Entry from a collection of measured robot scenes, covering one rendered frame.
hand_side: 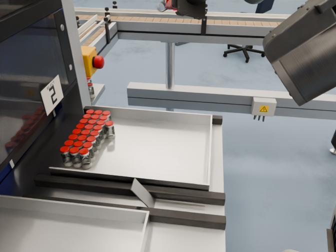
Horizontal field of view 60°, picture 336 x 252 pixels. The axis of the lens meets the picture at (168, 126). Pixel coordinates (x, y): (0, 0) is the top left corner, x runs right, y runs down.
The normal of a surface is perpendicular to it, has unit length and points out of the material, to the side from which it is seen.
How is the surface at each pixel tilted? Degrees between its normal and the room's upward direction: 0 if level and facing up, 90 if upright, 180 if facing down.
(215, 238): 0
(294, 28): 82
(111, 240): 0
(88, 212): 90
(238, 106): 90
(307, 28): 81
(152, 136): 0
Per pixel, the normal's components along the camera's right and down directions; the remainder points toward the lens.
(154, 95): -0.13, 0.57
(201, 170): 0.00, -0.82
